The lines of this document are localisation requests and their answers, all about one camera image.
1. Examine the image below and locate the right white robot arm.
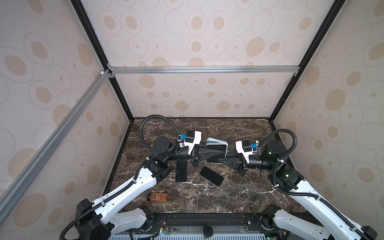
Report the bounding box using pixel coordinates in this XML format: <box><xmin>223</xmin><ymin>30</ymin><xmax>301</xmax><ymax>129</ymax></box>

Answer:
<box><xmin>217</xmin><ymin>140</ymin><xmax>378</xmax><ymax>240</ymax></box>

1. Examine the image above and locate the silver aluminium rail back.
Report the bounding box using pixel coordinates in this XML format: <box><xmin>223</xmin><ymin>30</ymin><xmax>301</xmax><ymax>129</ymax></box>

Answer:
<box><xmin>111</xmin><ymin>66</ymin><xmax>300</xmax><ymax>75</ymax></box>

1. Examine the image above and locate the black corner frame post left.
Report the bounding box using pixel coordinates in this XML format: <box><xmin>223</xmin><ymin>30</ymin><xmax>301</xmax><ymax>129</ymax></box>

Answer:
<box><xmin>69</xmin><ymin>0</ymin><xmax>135</xmax><ymax>122</ymax></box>

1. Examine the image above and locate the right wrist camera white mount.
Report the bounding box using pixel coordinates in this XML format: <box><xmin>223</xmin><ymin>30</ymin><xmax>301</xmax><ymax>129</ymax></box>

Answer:
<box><xmin>236</xmin><ymin>140</ymin><xmax>259</xmax><ymax>164</ymax></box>

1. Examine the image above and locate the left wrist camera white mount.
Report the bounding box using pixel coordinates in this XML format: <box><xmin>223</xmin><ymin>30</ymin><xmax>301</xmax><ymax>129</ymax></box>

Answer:
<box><xmin>178</xmin><ymin>131</ymin><xmax>202</xmax><ymax>155</ymax></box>

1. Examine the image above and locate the silver aluminium rail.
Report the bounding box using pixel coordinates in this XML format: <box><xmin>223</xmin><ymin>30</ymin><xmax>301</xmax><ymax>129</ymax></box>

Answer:
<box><xmin>111</xmin><ymin>66</ymin><xmax>300</xmax><ymax>75</ymax></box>
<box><xmin>1</xmin><ymin>69</ymin><xmax>112</xmax><ymax>225</ymax></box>

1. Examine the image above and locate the black round knob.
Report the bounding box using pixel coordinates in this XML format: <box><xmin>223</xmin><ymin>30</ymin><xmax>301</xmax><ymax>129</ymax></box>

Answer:
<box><xmin>203</xmin><ymin>226</ymin><xmax>214</xmax><ymax>239</ymax></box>

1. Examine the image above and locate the black smartphone from case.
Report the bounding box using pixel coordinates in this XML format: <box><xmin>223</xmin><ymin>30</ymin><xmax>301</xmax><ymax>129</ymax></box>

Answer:
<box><xmin>175</xmin><ymin>160</ymin><xmax>188</xmax><ymax>183</ymax></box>

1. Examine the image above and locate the small orange brown bottle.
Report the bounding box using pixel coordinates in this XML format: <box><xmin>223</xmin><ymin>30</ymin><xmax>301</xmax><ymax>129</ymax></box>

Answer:
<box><xmin>147</xmin><ymin>193</ymin><xmax>168</xmax><ymax>203</ymax></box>

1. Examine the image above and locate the silver aluminium rail left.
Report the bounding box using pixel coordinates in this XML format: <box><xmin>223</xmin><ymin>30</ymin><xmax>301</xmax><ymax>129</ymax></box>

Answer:
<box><xmin>1</xmin><ymin>69</ymin><xmax>112</xmax><ymax>225</ymax></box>

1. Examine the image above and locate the black corner frame post right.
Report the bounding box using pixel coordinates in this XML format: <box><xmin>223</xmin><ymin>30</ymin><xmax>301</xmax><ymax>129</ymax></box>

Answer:
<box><xmin>269</xmin><ymin>0</ymin><xmax>347</xmax><ymax>125</ymax></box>

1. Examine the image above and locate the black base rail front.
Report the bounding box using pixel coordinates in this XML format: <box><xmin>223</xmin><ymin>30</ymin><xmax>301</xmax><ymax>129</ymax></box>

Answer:
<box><xmin>119</xmin><ymin>212</ymin><xmax>325</xmax><ymax>238</ymax></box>

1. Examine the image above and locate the black corner frame post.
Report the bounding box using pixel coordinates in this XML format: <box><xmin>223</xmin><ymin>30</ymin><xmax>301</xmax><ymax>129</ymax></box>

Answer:
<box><xmin>69</xmin><ymin>0</ymin><xmax>135</xmax><ymax>122</ymax></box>
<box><xmin>269</xmin><ymin>0</ymin><xmax>347</xmax><ymax>125</ymax></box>

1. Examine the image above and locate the right black corrugated cable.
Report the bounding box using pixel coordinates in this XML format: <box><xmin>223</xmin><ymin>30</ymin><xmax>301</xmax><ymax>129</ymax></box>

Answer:
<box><xmin>256</xmin><ymin>128</ymin><xmax>373</xmax><ymax>240</ymax></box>

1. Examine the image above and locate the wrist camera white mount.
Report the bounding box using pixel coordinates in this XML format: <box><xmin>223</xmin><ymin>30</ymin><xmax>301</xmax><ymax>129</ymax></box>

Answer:
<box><xmin>236</xmin><ymin>140</ymin><xmax>259</xmax><ymax>164</ymax></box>
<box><xmin>178</xmin><ymin>131</ymin><xmax>202</xmax><ymax>155</ymax></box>

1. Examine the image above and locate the black smartphone white rim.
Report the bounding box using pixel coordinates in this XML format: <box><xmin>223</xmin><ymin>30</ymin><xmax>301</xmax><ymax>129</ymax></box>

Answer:
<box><xmin>206</xmin><ymin>144</ymin><xmax>228</xmax><ymax>164</ymax></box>

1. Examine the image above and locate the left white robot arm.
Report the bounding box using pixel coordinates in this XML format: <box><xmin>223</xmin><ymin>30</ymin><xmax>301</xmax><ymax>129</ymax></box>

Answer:
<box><xmin>66</xmin><ymin>136</ymin><xmax>223</xmax><ymax>240</ymax></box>

